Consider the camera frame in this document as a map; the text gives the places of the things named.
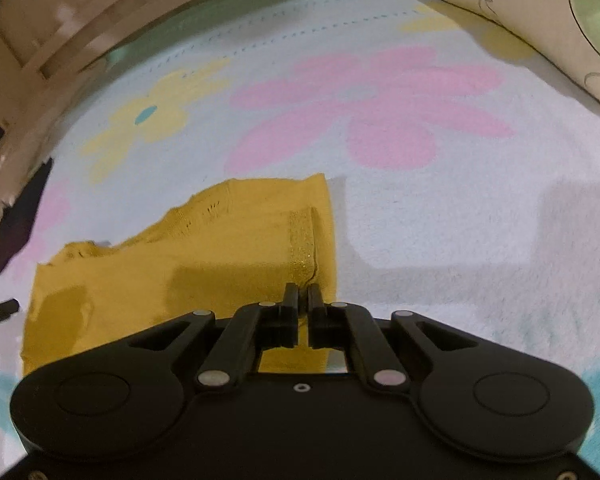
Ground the wooden headboard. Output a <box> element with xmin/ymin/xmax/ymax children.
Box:
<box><xmin>0</xmin><ymin>0</ymin><xmax>331</xmax><ymax>201</ymax></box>

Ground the dark folded garment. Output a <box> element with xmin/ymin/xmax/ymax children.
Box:
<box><xmin>0</xmin><ymin>157</ymin><xmax>55</xmax><ymax>275</ymax></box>

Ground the leaf print quilt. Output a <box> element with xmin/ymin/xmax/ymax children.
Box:
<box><xmin>385</xmin><ymin>0</ymin><xmax>600</xmax><ymax>123</ymax></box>

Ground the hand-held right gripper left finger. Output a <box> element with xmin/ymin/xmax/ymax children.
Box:
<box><xmin>126</xmin><ymin>282</ymin><xmax>301</xmax><ymax>394</ymax></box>

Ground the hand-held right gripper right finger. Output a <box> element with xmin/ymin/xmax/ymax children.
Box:
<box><xmin>307</xmin><ymin>284</ymin><xmax>481</xmax><ymax>394</ymax></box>

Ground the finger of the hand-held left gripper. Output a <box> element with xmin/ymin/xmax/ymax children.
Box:
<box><xmin>0</xmin><ymin>298</ymin><xmax>20</xmax><ymax>332</ymax></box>

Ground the striped floral bed sheet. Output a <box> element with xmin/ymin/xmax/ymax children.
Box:
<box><xmin>0</xmin><ymin>0</ymin><xmax>600</xmax><ymax>480</ymax></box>

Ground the green bed sheet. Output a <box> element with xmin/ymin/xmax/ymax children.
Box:
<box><xmin>102</xmin><ymin>0</ymin><xmax>398</xmax><ymax>63</ymax></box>

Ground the yellow knit sweater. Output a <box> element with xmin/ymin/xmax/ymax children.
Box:
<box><xmin>22</xmin><ymin>172</ymin><xmax>348</xmax><ymax>376</ymax></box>

